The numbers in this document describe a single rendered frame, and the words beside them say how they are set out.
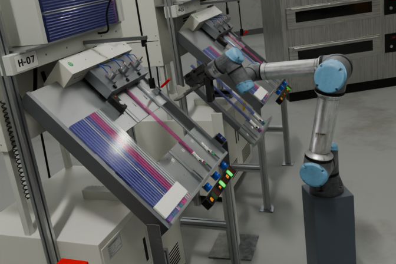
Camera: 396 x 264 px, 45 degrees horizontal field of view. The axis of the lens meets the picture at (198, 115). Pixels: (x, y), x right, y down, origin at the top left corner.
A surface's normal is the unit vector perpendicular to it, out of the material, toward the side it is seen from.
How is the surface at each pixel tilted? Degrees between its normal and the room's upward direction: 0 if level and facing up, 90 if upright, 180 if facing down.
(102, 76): 47
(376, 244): 0
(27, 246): 90
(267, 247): 0
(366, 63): 90
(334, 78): 83
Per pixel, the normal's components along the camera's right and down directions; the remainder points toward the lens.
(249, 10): 0.11, 0.29
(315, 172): -0.47, 0.44
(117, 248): 0.93, -0.01
